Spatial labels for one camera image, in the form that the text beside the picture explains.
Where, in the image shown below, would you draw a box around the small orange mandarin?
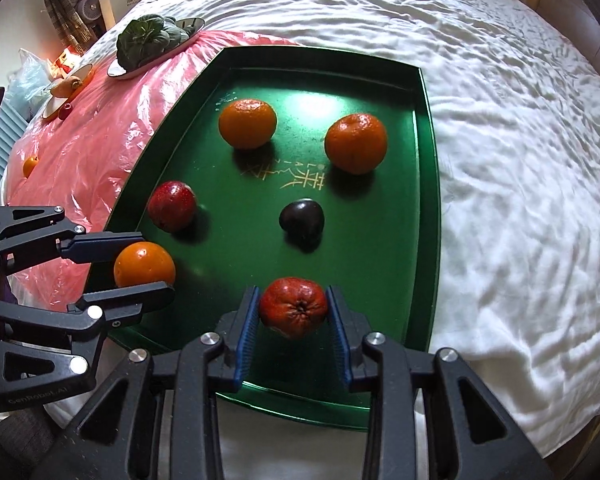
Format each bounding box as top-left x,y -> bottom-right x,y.
114,242 -> 176,287

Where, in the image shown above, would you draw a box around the dark red plum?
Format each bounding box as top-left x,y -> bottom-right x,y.
259,276 -> 328,339

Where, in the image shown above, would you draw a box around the dark purple plum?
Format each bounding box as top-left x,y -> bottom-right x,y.
278,198 -> 325,242

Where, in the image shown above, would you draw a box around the orange mandarin with stem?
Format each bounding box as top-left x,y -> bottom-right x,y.
219,99 -> 277,150

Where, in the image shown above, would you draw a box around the pink plastic sheet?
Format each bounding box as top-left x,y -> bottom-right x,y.
4,29 -> 301,311

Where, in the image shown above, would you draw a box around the green rectangular tray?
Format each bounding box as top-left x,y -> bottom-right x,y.
97,44 -> 442,432

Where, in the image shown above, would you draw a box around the light blue suitcase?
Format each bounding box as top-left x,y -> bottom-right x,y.
0,102 -> 28,182

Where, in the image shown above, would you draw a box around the orange rimmed white plate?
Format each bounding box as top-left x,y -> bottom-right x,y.
42,64 -> 95,122

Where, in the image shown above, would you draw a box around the silver plate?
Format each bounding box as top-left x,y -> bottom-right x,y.
107,14 -> 206,79

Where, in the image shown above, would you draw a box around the clear plastic bags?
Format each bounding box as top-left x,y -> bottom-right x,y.
4,48 -> 50,122

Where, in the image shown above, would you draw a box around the orange snack bag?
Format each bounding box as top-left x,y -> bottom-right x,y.
48,47 -> 81,79

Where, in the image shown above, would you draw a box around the green leafy vegetable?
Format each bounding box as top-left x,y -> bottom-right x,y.
117,14 -> 192,72

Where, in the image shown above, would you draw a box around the plaid scarf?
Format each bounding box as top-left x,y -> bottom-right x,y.
43,0 -> 96,55

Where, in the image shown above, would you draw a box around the white bed duvet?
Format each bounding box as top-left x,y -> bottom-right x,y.
0,0 -> 600,480

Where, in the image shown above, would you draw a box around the wooden headboard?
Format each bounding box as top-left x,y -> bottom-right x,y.
519,0 -> 600,74

